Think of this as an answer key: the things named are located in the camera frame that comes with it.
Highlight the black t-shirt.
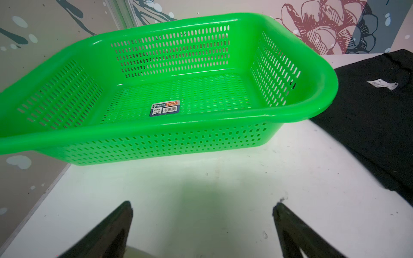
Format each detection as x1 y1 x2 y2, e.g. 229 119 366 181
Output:
313 49 413 203

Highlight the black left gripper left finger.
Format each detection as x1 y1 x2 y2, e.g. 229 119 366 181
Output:
60 201 133 258

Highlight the green plastic basket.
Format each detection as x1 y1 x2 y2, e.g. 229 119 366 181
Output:
1 13 338 166

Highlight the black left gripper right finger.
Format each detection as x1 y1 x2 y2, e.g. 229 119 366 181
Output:
273 202 344 258

